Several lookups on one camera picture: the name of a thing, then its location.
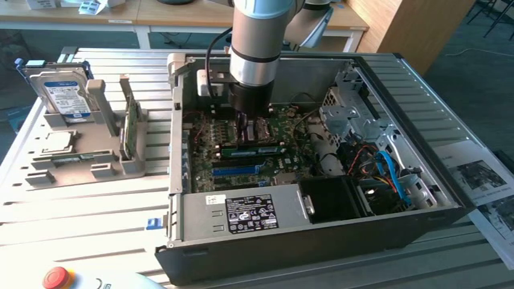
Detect white printed cards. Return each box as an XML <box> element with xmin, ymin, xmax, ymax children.
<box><xmin>78</xmin><ymin>0</ymin><xmax>109</xmax><ymax>15</ymax></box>

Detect white cardboard box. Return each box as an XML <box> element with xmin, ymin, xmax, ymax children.
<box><xmin>26</xmin><ymin>0</ymin><xmax>62</xmax><ymax>10</ymax></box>

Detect grey power supply unit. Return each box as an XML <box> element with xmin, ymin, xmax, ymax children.
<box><xmin>178</xmin><ymin>184</ymin><xmax>314</xmax><ymax>242</ymax></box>

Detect silver CPU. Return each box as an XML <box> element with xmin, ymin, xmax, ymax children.
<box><xmin>42</xmin><ymin>130</ymin><xmax>79</xmax><ymax>155</ymax></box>

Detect white wrapped cable bundle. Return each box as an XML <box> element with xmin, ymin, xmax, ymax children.
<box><xmin>310</xmin><ymin>124</ymin><xmax>349</xmax><ymax>178</ymax></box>

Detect green RAM stick white label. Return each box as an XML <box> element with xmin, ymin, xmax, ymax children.
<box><xmin>219</xmin><ymin>145</ymin><xmax>283</xmax><ymax>160</ymax></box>

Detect blue data wire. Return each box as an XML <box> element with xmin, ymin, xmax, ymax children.
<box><xmin>374</xmin><ymin>150</ymin><xmax>414</xmax><ymax>210</ymax></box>

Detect blue plastic clip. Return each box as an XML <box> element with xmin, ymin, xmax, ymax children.
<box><xmin>146</xmin><ymin>217</ymin><xmax>166</xmax><ymax>232</ymax></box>

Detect silver metal disk bay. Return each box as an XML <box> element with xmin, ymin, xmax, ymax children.
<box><xmin>318</xmin><ymin>64</ymin><xmax>404</xmax><ymax>145</ymax></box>

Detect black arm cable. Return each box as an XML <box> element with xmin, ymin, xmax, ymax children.
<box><xmin>205</xmin><ymin>26</ymin><xmax>235</xmax><ymax>99</ymax></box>

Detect black fan shroud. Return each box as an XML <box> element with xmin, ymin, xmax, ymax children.
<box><xmin>298</xmin><ymin>175</ymin><xmax>364</xmax><ymax>225</ymax></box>

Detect grey parts rack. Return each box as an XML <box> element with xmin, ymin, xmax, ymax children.
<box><xmin>24</xmin><ymin>75</ymin><xmax>150</xmax><ymax>190</ymax></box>

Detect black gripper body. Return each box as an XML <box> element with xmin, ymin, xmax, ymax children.
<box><xmin>227</xmin><ymin>79</ymin><xmax>277</xmax><ymax>119</ymax></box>

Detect green motherboard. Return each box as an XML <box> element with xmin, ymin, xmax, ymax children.
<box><xmin>182</xmin><ymin>103</ymin><xmax>323</xmax><ymax>194</ymax></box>

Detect hard disk blue label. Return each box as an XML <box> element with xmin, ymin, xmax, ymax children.
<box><xmin>15</xmin><ymin>58</ymin><xmax>95</xmax><ymax>123</ymax></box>

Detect black open PC case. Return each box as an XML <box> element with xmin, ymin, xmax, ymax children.
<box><xmin>154</xmin><ymin>52</ymin><xmax>478</xmax><ymax>287</ymax></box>

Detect printed paper sheet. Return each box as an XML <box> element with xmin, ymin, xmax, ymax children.
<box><xmin>433</xmin><ymin>139</ymin><xmax>514</xmax><ymax>208</ymax></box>
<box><xmin>468</xmin><ymin>194</ymin><xmax>514</xmax><ymax>272</ymax></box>

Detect blue expansion slot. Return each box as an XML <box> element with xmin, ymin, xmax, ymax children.
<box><xmin>211</xmin><ymin>165</ymin><xmax>259</xmax><ymax>178</ymax></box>

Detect red emergency stop button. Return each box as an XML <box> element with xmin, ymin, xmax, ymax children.
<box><xmin>42</xmin><ymin>266</ymin><xmax>78</xmax><ymax>289</ymax></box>

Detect wooden cabinet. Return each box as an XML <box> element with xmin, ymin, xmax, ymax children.
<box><xmin>344</xmin><ymin>0</ymin><xmax>477</xmax><ymax>76</ymax></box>

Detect red and black wire bundle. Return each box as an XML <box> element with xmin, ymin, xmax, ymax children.
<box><xmin>345</xmin><ymin>144</ymin><xmax>382</xmax><ymax>179</ymax></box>

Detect wooden desk white frame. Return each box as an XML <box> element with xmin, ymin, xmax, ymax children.
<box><xmin>0</xmin><ymin>0</ymin><xmax>372</xmax><ymax>51</ymax></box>

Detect green graphics card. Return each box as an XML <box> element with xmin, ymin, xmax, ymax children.
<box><xmin>122</xmin><ymin>92</ymin><xmax>143</xmax><ymax>160</ymax></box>

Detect grey teach pendant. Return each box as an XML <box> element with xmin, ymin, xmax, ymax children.
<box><xmin>39</xmin><ymin>266</ymin><xmax>163</xmax><ymax>289</ymax></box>

